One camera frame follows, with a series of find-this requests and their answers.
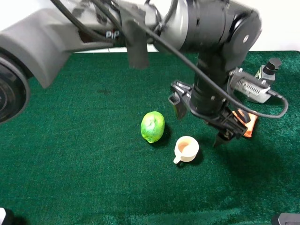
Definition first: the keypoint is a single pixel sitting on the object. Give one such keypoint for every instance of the small cream ceramic cup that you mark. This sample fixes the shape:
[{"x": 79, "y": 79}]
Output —
[{"x": 186, "y": 149}]

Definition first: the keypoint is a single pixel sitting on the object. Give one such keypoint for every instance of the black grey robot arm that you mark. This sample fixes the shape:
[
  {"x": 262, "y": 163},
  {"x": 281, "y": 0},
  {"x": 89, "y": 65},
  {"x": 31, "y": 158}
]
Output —
[{"x": 220, "y": 31}]

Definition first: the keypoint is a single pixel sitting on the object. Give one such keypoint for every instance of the orange waffle piece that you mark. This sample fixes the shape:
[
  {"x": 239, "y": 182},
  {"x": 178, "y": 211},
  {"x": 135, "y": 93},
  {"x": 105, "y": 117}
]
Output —
[{"x": 250, "y": 125}]

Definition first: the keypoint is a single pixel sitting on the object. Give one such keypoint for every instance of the grey pump bottle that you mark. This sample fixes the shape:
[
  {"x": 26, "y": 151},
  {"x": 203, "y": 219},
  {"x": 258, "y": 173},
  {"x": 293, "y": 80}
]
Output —
[{"x": 267, "y": 72}]

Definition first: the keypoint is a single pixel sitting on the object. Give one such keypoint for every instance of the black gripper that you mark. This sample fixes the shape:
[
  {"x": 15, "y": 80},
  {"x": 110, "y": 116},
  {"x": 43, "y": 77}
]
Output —
[{"x": 207, "y": 105}]

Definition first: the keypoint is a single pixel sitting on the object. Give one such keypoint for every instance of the green velvet table cloth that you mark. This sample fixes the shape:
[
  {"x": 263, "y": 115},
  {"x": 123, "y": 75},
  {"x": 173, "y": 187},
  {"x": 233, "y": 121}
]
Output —
[{"x": 76, "y": 155}]

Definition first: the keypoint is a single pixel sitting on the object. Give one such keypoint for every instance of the white black object bottom left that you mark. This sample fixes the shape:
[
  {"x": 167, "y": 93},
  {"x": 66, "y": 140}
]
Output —
[{"x": 6, "y": 216}]

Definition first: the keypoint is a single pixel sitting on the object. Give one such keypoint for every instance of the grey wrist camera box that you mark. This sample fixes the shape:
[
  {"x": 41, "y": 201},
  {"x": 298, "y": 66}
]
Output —
[{"x": 256, "y": 90}]

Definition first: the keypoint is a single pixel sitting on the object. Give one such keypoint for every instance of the green lime fruit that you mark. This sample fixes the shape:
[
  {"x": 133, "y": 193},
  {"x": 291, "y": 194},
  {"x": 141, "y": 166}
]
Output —
[{"x": 152, "y": 126}]

